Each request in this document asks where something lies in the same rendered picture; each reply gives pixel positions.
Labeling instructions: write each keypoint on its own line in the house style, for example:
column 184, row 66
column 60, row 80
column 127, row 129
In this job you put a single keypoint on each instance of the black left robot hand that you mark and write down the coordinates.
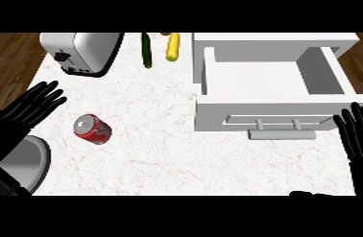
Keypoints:
column 23, row 113

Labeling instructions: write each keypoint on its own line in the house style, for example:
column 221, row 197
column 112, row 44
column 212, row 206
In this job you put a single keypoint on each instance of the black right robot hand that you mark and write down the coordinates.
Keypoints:
column 352, row 141

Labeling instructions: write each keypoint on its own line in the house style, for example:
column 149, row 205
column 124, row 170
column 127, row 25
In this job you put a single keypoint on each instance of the red soda can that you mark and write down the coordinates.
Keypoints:
column 94, row 129

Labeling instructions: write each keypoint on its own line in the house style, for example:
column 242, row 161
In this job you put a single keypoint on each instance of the white open drawer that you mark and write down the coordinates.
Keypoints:
column 255, row 77

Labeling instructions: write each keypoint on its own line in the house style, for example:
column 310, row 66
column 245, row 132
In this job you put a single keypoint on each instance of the silver and black toaster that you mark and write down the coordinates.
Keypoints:
column 84, row 52

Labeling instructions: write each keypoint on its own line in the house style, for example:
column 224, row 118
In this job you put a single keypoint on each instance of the green cucumber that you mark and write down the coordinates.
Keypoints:
column 146, row 52

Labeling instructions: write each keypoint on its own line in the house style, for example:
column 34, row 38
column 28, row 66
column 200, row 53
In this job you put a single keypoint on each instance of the white cabinet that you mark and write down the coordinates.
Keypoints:
column 273, row 42

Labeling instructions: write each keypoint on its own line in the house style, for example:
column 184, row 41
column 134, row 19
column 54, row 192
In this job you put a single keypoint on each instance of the yellow corn cob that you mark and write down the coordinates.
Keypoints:
column 172, row 49

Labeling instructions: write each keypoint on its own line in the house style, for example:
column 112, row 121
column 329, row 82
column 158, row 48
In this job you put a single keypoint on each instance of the small brown object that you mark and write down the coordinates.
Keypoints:
column 164, row 33

